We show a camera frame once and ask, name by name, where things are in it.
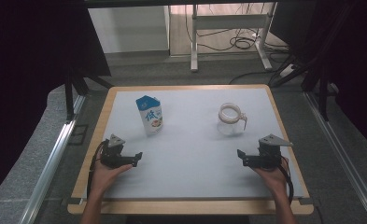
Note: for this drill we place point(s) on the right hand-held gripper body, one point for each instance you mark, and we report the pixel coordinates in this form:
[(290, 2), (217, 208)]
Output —
[(268, 157)]

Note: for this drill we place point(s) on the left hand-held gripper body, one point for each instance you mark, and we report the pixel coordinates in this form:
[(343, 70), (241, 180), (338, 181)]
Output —
[(112, 155)]

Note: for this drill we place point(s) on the clear glass pitcher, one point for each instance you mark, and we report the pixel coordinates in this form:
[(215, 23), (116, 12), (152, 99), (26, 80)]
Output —
[(231, 119)]

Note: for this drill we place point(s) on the blue and white milk pouch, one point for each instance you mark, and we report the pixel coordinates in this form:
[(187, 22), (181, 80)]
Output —
[(151, 116)]

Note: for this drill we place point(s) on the person's left hand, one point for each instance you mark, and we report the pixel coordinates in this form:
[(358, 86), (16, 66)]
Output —
[(105, 177)]

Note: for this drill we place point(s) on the person's right hand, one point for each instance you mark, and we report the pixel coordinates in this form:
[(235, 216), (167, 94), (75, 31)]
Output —
[(276, 180)]

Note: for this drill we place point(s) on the black floor plate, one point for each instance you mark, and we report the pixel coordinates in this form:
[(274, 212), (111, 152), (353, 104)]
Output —
[(77, 134)]

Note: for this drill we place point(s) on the black table clamp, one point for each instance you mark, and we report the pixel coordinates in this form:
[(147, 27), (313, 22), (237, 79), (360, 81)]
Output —
[(70, 201), (308, 201)]

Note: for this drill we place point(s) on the black tripod stand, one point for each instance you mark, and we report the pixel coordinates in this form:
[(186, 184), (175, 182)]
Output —
[(69, 93), (322, 93)]

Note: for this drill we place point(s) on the white power strip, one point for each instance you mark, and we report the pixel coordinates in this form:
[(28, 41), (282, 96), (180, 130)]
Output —
[(286, 71)]

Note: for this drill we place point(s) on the white partition panel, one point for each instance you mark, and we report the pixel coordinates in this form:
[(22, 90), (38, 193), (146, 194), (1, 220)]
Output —
[(128, 29)]

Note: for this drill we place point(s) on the black curtain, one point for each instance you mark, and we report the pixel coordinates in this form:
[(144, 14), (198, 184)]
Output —
[(352, 46), (25, 62)]

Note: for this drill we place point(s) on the aluminium rail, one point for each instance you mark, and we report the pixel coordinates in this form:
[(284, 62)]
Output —
[(343, 155), (52, 165)]

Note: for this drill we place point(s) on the white desk frame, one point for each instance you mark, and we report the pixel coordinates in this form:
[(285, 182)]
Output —
[(231, 21)]

